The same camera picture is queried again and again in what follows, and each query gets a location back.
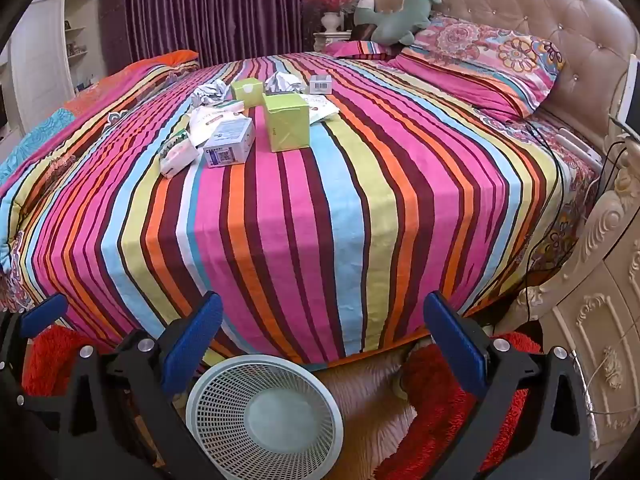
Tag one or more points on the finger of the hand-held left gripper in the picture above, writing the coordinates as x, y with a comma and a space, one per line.
44, 312

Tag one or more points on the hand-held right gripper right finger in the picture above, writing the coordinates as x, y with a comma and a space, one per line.
452, 345

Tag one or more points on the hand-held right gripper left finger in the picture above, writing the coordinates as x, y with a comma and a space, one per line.
192, 342

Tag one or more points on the white mesh plastic basket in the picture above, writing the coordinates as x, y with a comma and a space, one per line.
225, 395

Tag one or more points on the green patterned tissue packet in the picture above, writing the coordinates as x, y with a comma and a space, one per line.
177, 154

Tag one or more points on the blue and white box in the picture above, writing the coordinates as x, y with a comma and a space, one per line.
230, 142

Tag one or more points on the large green cardboard box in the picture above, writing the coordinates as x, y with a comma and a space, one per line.
286, 122

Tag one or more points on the small white paper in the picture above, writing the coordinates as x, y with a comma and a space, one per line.
207, 91

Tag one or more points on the small green cardboard box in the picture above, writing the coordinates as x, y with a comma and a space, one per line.
247, 93

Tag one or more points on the large white paper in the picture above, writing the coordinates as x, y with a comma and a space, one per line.
282, 83

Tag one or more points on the small white windowed box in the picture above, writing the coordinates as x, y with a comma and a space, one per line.
320, 84

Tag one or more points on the red shaggy rug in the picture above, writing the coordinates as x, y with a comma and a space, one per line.
50, 355

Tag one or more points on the cream ornate nightstand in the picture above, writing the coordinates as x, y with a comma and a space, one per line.
600, 310

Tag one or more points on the striped colourful blanket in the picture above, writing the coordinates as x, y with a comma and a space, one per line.
325, 210

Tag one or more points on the white power strip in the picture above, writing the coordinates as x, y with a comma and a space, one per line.
575, 145

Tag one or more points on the white wardrobe with shelves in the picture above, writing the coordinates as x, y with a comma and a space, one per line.
40, 60

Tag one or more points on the floral pink pillow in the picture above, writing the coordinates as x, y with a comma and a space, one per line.
475, 60

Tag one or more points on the white tablet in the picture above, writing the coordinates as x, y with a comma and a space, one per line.
632, 95

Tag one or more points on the striped pink pillow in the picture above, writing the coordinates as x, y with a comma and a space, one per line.
360, 50

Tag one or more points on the white bedside table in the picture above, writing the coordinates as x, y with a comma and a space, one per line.
330, 40

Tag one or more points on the purple curtain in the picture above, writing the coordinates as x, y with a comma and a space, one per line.
200, 10

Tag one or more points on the green plush toy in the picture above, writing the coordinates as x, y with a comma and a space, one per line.
400, 15

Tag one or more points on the white vase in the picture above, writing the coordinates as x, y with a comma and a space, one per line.
331, 22

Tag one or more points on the beige tufted headboard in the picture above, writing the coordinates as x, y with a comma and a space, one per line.
550, 0

